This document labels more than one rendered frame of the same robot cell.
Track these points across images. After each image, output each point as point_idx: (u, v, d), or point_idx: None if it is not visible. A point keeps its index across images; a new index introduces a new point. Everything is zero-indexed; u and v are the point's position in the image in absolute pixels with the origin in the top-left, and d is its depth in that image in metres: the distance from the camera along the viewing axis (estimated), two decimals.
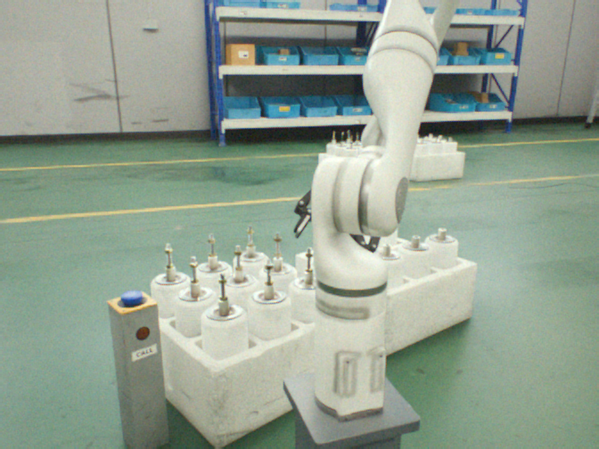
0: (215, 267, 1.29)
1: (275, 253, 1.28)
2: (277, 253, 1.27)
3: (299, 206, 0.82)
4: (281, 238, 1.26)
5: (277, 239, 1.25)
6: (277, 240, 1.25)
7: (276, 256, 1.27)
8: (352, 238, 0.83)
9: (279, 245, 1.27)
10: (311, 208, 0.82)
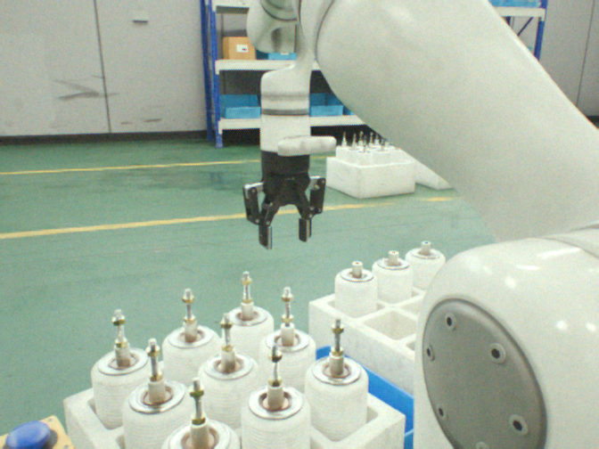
0: (193, 338, 0.87)
1: (283, 317, 0.86)
2: (286, 318, 0.84)
3: None
4: (292, 296, 0.84)
5: (287, 297, 0.83)
6: (287, 300, 0.83)
7: None
8: (273, 210, 0.78)
9: (290, 306, 0.84)
10: None
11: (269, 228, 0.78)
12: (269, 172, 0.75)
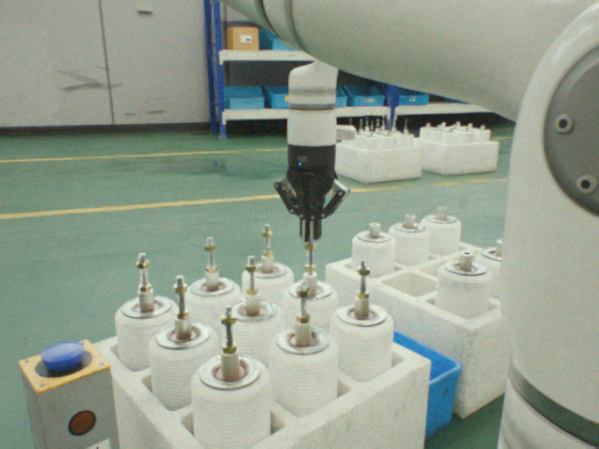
0: (216, 287, 0.86)
1: (308, 270, 0.84)
2: (314, 265, 0.84)
3: (294, 214, 0.82)
4: (307, 242, 0.84)
5: (315, 243, 0.84)
6: (314, 245, 0.84)
7: None
8: None
9: (309, 254, 0.84)
10: (298, 211, 0.81)
11: (317, 219, 0.82)
12: (334, 163, 0.78)
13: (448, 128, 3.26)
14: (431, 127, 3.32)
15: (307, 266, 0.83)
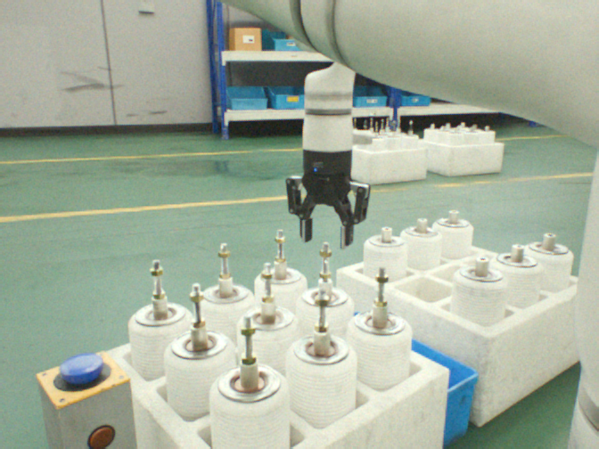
0: (229, 294, 0.85)
1: (330, 275, 0.83)
2: (322, 271, 0.83)
3: (292, 214, 0.82)
4: (322, 252, 0.81)
5: (321, 250, 0.82)
6: (321, 252, 0.82)
7: None
8: None
9: (323, 262, 0.82)
10: (299, 210, 0.81)
11: None
12: (351, 169, 0.77)
13: (453, 130, 3.25)
14: (436, 128, 3.30)
15: (330, 273, 0.83)
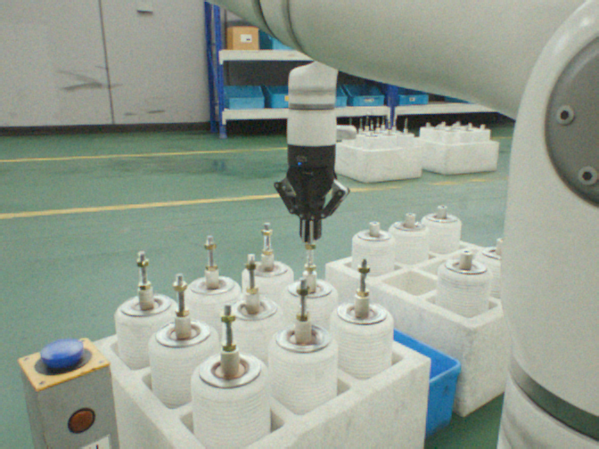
0: (216, 286, 0.86)
1: (307, 266, 0.85)
2: (308, 266, 0.83)
3: (294, 213, 0.82)
4: (315, 244, 0.83)
5: (309, 246, 0.82)
6: (309, 248, 0.82)
7: (307, 271, 0.84)
8: None
9: (312, 255, 0.83)
10: (298, 211, 0.81)
11: None
12: (334, 163, 0.78)
13: (448, 128, 3.26)
14: (431, 126, 3.32)
15: None
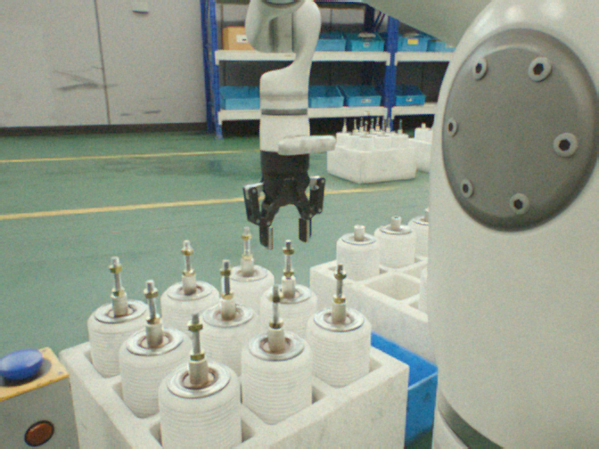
0: (192, 291, 0.85)
1: (285, 271, 0.84)
2: (286, 272, 0.82)
3: None
4: (293, 248, 0.81)
5: (287, 250, 0.81)
6: (287, 252, 0.81)
7: (286, 276, 0.83)
8: (274, 211, 0.78)
9: (291, 260, 0.82)
10: (302, 208, 0.83)
11: (270, 228, 0.78)
12: (269, 172, 0.75)
13: None
14: (426, 127, 3.30)
15: None
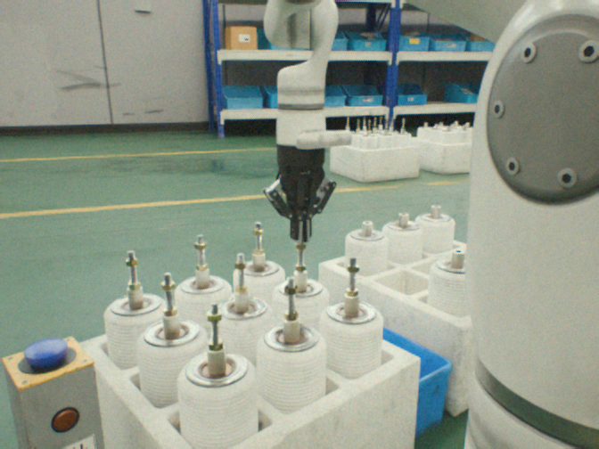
0: (206, 285, 0.86)
1: (297, 269, 0.84)
2: (305, 265, 0.84)
3: None
4: None
5: (305, 243, 0.83)
6: (305, 245, 0.83)
7: (302, 271, 0.84)
8: (299, 203, 0.80)
9: (300, 253, 0.84)
10: (304, 208, 0.83)
11: (300, 223, 0.80)
12: (286, 166, 0.76)
13: (446, 128, 3.26)
14: (429, 126, 3.31)
15: (297, 265, 0.84)
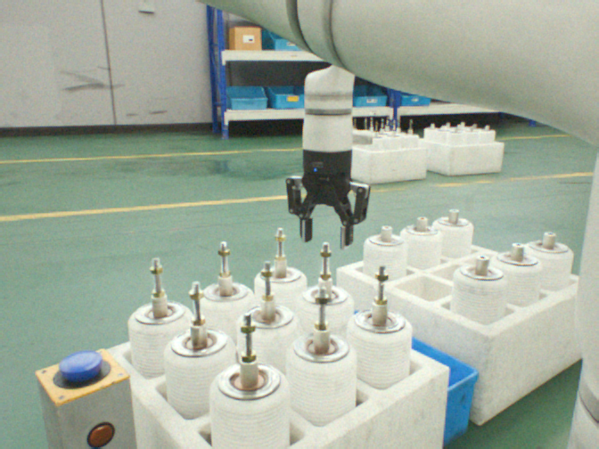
0: (229, 292, 0.85)
1: (330, 275, 0.83)
2: None
3: (292, 214, 0.82)
4: (320, 252, 0.81)
5: (322, 249, 0.82)
6: (322, 252, 0.83)
7: None
8: None
9: (323, 262, 0.82)
10: (299, 210, 0.81)
11: None
12: (351, 169, 0.77)
13: (453, 129, 3.25)
14: (436, 127, 3.30)
15: (330, 273, 0.83)
